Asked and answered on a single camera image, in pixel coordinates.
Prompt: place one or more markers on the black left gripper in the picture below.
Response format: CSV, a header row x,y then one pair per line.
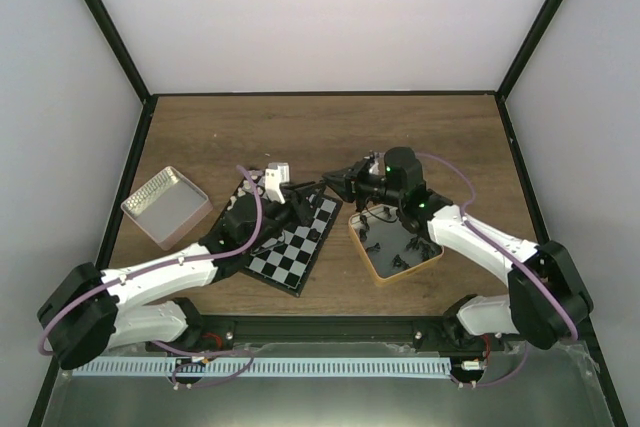
x,y
303,212

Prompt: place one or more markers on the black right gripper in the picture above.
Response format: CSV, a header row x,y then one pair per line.
x,y
348,188

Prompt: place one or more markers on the black piece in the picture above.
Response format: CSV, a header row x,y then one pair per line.
x,y
313,235

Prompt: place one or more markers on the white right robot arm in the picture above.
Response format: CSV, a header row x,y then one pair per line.
x,y
546,299

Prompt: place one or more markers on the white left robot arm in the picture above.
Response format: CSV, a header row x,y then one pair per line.
x,y
93,310

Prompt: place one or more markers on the black white chessboard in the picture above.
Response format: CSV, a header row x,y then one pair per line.
x,y
281,257

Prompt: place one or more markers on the tan metal tray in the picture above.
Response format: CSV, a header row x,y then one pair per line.
x,y
389,252

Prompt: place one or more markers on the silver metal tray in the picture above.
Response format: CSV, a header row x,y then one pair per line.
x,y
167,207

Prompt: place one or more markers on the light blue slotted strip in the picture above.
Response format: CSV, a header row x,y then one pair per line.
x,y
417,367

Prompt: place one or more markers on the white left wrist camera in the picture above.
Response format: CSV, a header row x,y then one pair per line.
x,y
275,175

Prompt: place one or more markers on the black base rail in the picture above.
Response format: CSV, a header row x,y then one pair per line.
x,y
423,333

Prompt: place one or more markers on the black enclosure frame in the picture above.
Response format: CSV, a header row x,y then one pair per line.
x,y
50,395

